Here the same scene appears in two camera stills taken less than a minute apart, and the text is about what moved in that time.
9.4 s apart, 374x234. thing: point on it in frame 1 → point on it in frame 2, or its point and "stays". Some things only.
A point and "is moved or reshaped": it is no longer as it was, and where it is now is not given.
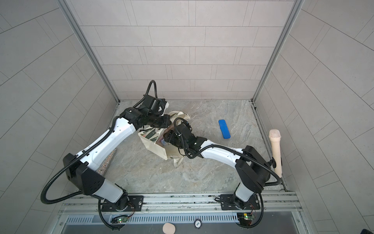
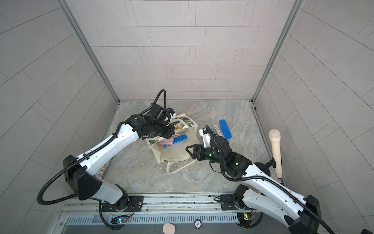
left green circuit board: [120, 219] stays
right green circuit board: [245, 219] stays
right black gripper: [171, 136] → [197, 147]
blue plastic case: [224, 128] stays
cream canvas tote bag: [155, 137] is moved or reshaped
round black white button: [197, 223] stays
